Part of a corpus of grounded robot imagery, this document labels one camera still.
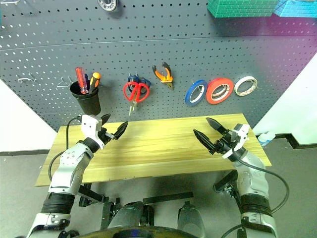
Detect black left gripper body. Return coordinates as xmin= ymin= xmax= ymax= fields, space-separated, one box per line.
xmin=99 ymin=127 xmax=116 ymax=144

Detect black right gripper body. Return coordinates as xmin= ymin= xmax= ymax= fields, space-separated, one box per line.
xmin=210 ymin=130 xmax=240 ymax=154

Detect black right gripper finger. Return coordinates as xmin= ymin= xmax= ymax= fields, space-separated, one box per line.
xmin=206 ymin=117 xmax=227 ymax=136
xmin=193 ymin=129 xmax=216 ymax=154

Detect wide red tape roll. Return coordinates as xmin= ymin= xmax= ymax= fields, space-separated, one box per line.
xmin=206 ymin=77 xmax=234 ymax=105

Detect red handled scissors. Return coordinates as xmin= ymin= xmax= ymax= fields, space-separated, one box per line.
xmin=123 ymin=81 xmax=151 ymax=117

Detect red handled screwdriver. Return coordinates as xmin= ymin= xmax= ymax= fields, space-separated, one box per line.
xmin=75 ymin=66 xmax=89 ymax=94

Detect orange and black pliers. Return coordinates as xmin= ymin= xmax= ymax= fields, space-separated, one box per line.
xmin=152 ymin=61 xmax=175 ymax=92

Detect black plastic cup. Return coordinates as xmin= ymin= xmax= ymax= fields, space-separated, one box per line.
xmin=69 ymin=81 xmax=101 ymax=116

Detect orange and black screwdriver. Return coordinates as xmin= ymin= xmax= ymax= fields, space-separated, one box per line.
xmin=88 ymin=72 xmax=102 ymax=94

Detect blue tape roll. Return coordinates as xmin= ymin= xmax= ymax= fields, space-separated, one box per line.
xmin=184 ymin=79 xmax=209 ymax=107

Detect clear bottle with blue label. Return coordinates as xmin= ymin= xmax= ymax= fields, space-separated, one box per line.
xmin=257 ymin=131 xmax=276 ymax=147

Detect white tape roll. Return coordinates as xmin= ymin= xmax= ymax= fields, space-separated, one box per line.
xmin=234 ymin=76 xmax=258 ymax=97

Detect dark grey rounded robot leg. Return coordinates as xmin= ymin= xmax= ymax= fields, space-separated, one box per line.
xmin=178 ymin=201 xmax=206 ymax=234
xmin=107 ymin=201 xmax=156 ymax=229

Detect dark grey perforated pegboard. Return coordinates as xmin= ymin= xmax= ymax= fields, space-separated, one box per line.
xmin=0 ymin=0 xmax=317 ymax=132

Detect dark rounded dome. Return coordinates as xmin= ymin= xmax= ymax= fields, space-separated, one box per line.
xmin=76 ymin=225 xmax=199 ymax=238

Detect round metal bearing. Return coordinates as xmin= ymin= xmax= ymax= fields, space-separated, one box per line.
xmin=97 ymin=0 xmax=119 ymax=12

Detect green brick pattern box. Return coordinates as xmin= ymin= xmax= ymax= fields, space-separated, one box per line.
xmin=207 ymin=0 xmax=279 ymax=19

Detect blue brick pattern box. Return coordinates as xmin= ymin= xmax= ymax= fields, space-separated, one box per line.
xmin=273 ymin=0 xmax=317 ymax=18

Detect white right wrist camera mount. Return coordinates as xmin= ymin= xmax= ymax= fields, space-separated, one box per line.
xmin=221 ymin=123 xmax=250 ymax=159

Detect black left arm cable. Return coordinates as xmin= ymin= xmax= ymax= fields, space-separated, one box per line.
xmin=48 ymin=116 xmax=82 ymax=181

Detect blue handled scissors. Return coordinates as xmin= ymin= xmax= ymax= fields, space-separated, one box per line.
xmin=127 ymin=73 xmax=152 ymax=88

